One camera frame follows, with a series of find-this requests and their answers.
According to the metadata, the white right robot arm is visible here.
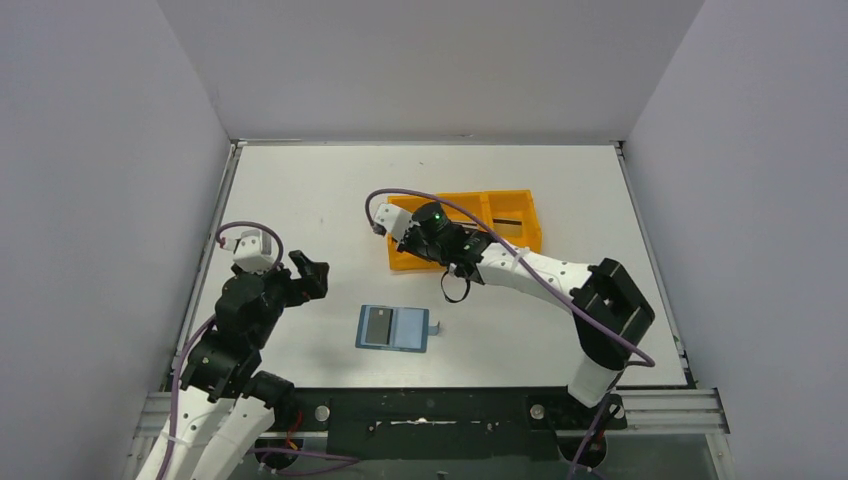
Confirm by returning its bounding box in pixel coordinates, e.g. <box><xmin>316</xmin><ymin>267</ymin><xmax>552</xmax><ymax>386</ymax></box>
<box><xmin>375</xmin><ymin>201</ymin><xmax>655</xmax><ymax>407</ymax></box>

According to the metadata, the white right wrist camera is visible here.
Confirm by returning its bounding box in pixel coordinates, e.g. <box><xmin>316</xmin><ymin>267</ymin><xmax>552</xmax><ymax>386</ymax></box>
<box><xmin>372</xmin><ymin>203</ymin><xmax>412</xmax><ymax>242</ymax></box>

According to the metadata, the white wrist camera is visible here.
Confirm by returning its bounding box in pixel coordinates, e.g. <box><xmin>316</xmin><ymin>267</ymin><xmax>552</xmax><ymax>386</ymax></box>
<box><xmin>219</xmin><ymin>229</ymin><xmax>275</xmax><ymax>273</ymax></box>
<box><xmin>372</xmin><ymin>203</ymin><xmax>412</xmax><ymax>242</ymax></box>

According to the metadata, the blue leather card holder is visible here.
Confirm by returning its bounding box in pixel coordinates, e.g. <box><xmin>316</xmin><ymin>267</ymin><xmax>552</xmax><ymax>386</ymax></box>
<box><xmin>355</xmin><ymin>305</ymin><xmax>441</xmax><ymax>353</ymax></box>

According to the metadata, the yellow three-compartment plastic tray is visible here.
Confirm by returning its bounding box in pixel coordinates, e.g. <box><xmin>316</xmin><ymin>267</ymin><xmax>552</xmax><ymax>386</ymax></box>
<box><xmin>387</xmin><ymin>190</ymin><xmax>543</xmax><ymax>272</ymax></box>

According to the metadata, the black VIP card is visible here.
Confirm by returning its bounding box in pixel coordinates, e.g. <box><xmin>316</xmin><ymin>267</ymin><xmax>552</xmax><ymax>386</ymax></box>
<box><xmin>363</xmin><ymin>307</ymin><xmax>394</xmax><ymax>346</ymax></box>

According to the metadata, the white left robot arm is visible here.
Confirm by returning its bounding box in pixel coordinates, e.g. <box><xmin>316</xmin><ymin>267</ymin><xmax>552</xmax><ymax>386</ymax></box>
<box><xmin>137</xmin><ymin>250</ymin><xmax>330</xmax><ymax>479</ymax></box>

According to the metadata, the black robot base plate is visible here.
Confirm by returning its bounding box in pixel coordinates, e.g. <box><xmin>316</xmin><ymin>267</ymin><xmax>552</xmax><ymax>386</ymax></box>
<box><xmin>249</xmin><ymin>387</ymin><xmax>628</xmax><ymax>474</ymax></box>

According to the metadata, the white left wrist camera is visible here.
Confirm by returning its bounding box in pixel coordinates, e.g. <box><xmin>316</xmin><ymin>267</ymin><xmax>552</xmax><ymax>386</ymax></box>
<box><xmin>219</xmin><ymin>229</ymin><xmax>275</xmax><ymax>273</ymax></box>

